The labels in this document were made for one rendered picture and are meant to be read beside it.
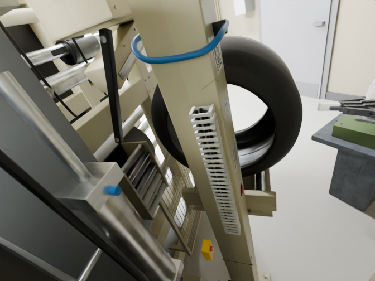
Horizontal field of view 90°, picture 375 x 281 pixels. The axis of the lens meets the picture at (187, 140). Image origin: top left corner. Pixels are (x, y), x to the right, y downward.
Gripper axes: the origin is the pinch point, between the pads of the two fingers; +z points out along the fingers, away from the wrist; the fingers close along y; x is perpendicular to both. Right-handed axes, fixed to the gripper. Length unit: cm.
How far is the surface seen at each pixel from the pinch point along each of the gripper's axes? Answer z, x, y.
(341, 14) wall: -69, -3, -224
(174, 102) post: 46, -22, 41
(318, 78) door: -66, 75, -230
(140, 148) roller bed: 73, 7, 24
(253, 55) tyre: 29.2, -24.5, 14.0
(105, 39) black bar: 71, -35, 24
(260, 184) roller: 22.8, 26.9, 19.8
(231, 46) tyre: 35.8, -27.1, 11.8
